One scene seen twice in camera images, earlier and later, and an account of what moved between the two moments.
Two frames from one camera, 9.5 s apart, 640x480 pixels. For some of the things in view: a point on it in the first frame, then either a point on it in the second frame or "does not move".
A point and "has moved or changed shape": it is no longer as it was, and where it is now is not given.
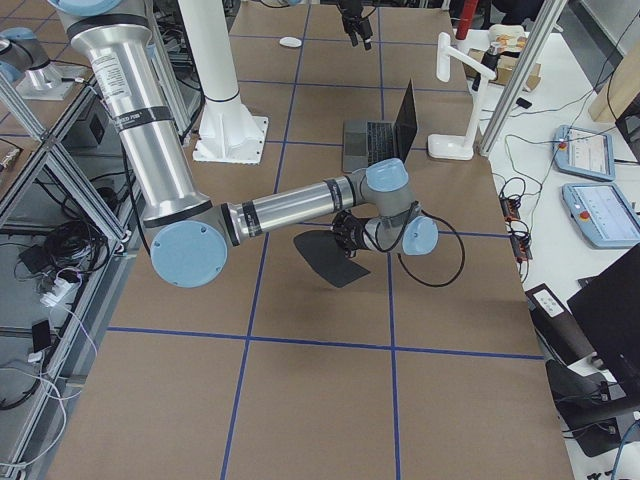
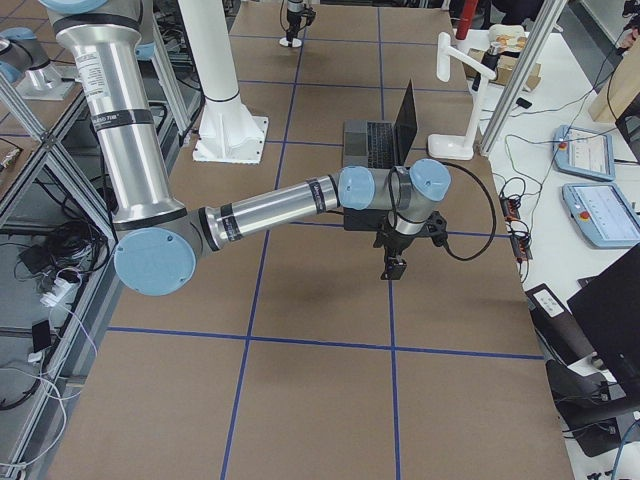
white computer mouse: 288,41 does not move
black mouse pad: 324,253 has moved or changed shape
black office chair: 593,399 does not move
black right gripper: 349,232 to 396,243
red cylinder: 466,20 does not move
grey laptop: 367,142 does not move
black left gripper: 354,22 to 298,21
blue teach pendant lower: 603,214 does not move
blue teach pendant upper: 585,153 does not move
